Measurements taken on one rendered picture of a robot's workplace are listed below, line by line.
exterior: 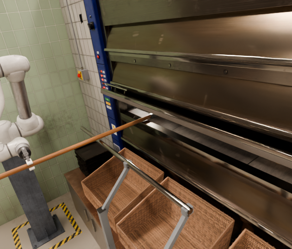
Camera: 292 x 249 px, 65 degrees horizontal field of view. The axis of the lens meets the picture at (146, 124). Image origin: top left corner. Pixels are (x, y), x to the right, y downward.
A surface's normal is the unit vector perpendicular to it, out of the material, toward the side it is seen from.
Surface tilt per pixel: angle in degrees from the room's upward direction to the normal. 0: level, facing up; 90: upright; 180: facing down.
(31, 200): 90
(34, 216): 90
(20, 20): 90
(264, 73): 90
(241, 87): 70
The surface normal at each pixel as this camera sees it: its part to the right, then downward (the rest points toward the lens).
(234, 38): -0.79, 0.01
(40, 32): 0.58, 0.28
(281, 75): -0.80, 0.33
